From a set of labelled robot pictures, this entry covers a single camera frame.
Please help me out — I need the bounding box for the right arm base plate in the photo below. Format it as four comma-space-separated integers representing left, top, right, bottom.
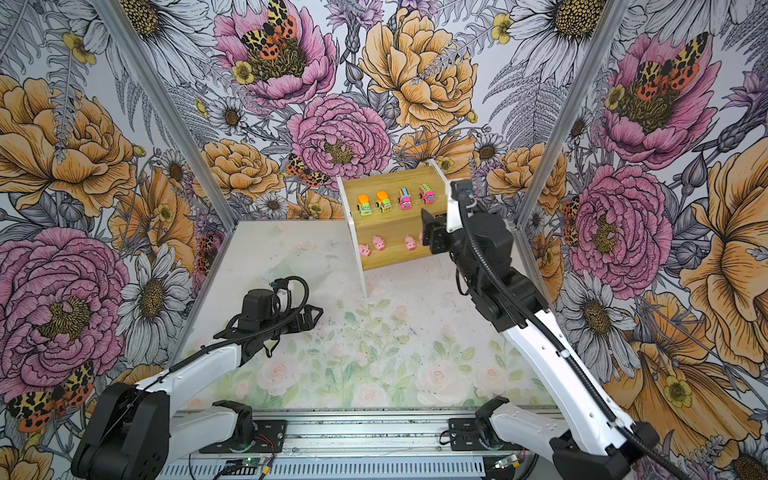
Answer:
441, 417, 514, 451

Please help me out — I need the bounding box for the green pink toy bus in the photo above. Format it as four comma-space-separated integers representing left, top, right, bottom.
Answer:
419, 183, 436, 205

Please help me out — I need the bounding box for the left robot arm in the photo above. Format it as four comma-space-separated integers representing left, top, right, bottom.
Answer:
71, 276, 323, 479

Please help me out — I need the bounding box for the two-tier bamboo shelf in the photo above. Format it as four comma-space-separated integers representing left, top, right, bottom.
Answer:
337, 159, 449, 296

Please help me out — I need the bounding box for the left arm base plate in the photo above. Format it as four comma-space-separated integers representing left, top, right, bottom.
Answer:
200, 419, 288, 454

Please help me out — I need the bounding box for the left black cable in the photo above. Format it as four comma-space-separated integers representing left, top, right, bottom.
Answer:
167, 275, 310, 373

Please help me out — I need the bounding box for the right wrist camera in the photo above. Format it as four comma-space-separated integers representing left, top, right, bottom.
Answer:
445, 179, 476, 234

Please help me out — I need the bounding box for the blue pink toy bus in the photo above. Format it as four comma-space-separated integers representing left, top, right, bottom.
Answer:
398, 187, 413, 210

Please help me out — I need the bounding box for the aluminium front rail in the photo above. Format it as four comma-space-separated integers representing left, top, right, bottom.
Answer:
107, 410, 625, 463

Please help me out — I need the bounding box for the orange green toy truck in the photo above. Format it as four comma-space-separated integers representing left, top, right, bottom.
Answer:
376, 190, 392, 213
357, 194, 373, 217

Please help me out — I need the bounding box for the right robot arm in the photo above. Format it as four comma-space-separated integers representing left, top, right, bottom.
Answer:
421, 210, 659, 479

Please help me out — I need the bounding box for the right black corrugated cable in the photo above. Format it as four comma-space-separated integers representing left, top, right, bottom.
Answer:
452, 179, 691, 480

